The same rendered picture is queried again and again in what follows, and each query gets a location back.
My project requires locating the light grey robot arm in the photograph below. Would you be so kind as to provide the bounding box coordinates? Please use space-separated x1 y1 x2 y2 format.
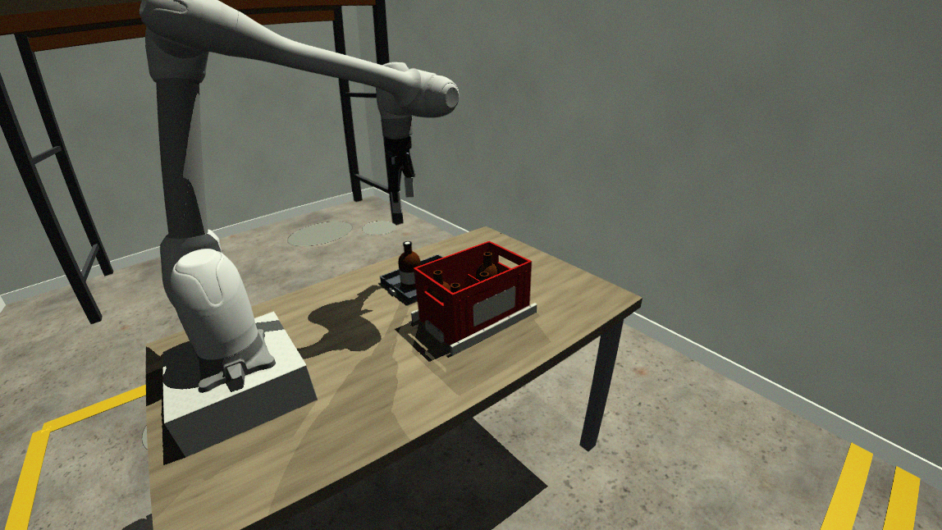
139 0 459 392

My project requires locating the red crate with dividers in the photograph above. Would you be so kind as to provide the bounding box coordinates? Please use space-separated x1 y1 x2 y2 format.
418 241 532 345

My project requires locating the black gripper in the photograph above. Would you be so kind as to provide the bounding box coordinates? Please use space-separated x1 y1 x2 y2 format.
386 136 415 213

